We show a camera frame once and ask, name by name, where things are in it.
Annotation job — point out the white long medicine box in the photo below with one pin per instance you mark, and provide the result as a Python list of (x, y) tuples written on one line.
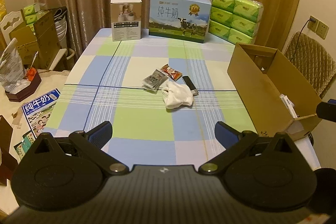
[(289, 105)]

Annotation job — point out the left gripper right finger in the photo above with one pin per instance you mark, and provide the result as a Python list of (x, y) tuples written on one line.
[(236, 144)]

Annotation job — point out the wall socket with plug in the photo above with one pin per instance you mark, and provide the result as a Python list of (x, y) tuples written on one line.
[(312, 23)]

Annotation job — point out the grey snack packet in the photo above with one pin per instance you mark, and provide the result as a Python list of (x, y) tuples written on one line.
[(154, 81)]

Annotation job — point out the brown cardboard box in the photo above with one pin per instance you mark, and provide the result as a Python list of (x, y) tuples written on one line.
[(260, 74)]

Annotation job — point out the blue milk carton box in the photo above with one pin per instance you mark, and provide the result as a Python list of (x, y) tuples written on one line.
[(180, 19)]

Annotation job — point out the red snack packet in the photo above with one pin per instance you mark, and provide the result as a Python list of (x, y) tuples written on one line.
[(172, 73)]

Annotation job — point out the milk flyer paper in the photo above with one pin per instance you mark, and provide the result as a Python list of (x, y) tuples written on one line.
[(38, 111)]

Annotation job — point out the brown cardboard carton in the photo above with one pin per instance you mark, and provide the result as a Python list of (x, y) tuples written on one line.
[(44, 41)]

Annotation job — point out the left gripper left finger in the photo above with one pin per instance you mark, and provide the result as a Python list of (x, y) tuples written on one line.
[(89, 146)]

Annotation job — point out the yellow plastic bag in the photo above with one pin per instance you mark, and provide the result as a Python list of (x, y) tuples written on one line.
[(3, 10)]

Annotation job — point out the dark wooden tray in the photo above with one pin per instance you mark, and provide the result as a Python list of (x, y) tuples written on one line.
[(25, 92)]

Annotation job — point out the white cloth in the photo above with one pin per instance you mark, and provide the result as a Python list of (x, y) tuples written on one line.
[(175, 95)]

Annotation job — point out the white product box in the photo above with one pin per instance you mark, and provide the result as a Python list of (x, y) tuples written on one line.
[(125, 17)]

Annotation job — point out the green tissue pack bundle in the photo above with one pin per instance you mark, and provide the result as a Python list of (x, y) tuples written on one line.
[(236, 21)]

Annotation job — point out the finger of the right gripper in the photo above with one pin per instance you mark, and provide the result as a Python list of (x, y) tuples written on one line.
[(327, 111)]

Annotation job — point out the silver foil bag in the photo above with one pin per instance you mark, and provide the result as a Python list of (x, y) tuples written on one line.
[(12, 69)]

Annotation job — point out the checkered tablecloth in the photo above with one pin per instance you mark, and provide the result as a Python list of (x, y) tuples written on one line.
[(106, 85)]

